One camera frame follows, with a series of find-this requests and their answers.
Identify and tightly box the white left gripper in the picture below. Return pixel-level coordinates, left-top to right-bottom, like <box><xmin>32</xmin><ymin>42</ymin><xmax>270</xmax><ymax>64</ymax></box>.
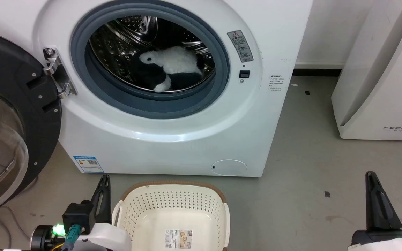
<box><xmin>77</xmin><ymin>174</ymin><xmax>132</xmax><ymax>251</ymax></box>

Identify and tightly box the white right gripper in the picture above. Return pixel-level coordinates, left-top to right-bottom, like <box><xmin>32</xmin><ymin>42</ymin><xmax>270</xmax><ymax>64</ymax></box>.
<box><xmin>348</xmin><ymin>171</ymin><xmax>402</xmax><ymax>251</ymax></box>

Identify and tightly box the black and white plush panda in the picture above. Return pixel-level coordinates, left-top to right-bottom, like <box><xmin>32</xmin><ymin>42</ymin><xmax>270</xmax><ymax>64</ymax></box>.
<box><xmin>131</xmin><ymin>46</ymin><xmax>205</xmax><ymax>93</ymax></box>

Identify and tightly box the cream perforated laundry basket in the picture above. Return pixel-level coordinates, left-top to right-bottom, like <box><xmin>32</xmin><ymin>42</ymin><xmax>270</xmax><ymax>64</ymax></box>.
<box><xmin>112</xmin><ymin>181</ymin><xmax>231</xmax><ymax>251</ymax></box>

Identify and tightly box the white front-load washing machine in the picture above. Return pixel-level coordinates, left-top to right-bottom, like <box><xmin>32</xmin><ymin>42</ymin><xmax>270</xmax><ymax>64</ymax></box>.
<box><xmin>0</xmin><ymin>0</ymin><xmax>314</xmax><ymax>177</ymax></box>

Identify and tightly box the blue energy label sticker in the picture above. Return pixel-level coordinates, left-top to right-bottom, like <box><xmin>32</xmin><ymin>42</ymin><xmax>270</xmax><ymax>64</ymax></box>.
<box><xmin>73</xmin><ymin>156</ymin><xmax>104</xmax><ymax>174</ymax></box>

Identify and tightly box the paper label with barcode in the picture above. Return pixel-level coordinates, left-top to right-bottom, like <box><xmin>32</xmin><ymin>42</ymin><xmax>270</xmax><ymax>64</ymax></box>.
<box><xmin>163</xmin><ymin>229</ymin><xmax>193</xmax><ymax>250</ymax></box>

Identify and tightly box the grey rubber door gasket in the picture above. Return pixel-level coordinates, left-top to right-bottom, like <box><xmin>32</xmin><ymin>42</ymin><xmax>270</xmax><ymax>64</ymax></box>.
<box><xmin>70</xmin><ymin>3</ymin><xmax>230</xmax><ymax>120</ymax></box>

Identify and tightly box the white air purifier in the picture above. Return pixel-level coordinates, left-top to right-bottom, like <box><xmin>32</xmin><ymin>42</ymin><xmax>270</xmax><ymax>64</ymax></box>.
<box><xmin>331</xmin><ymin>0</ymin><xmax>402</xmax><ymax>141</ymax></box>

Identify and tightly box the oval white filter cover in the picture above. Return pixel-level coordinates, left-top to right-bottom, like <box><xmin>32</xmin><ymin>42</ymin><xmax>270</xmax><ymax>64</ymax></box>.
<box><xmin>211</xmin><ymin>159</ymin><xmax>247</xmax><ymax>176</ymax></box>

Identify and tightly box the black round washer door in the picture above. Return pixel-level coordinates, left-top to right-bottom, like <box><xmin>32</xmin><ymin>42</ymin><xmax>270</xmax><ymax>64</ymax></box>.
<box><xmin>0</xmin><ymin>29</ymin><xmax>62</xmax><ymax>219</ymax></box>

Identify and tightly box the chrome door hinge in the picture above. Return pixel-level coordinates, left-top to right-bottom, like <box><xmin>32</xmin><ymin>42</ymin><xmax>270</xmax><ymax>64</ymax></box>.
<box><xmin>43</xmin><ymin>47</ymin><xmax>77</xmax><ymax>99</ymax></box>

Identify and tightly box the stainless steel washer drum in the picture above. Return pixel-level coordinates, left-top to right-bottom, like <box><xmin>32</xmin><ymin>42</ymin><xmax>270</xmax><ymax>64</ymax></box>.
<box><xmin>89</xmin><ymin>16</ymin><xmax>216</xmax><ymax>94</ymax></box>

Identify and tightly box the small printed text label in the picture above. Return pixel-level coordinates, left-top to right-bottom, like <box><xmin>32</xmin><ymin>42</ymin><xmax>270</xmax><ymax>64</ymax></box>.
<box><xmin>268</xmin><ymin>74</ymin><xmax>285</xmax><ymax>92</ymax></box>

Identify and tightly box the grey warning sticker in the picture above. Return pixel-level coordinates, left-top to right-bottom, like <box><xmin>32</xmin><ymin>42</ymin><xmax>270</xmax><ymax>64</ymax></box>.
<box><xmin>227</xmin><ymin>30</ymin><xmax>254</xmax><ymax>63</ymax></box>

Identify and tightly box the grey floor cable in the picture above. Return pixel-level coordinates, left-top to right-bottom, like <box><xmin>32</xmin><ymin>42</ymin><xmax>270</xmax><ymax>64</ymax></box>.
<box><xmin>0</xmin><ymin>206</ymin><xmax>31</xmax><ymax>246</ymax></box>

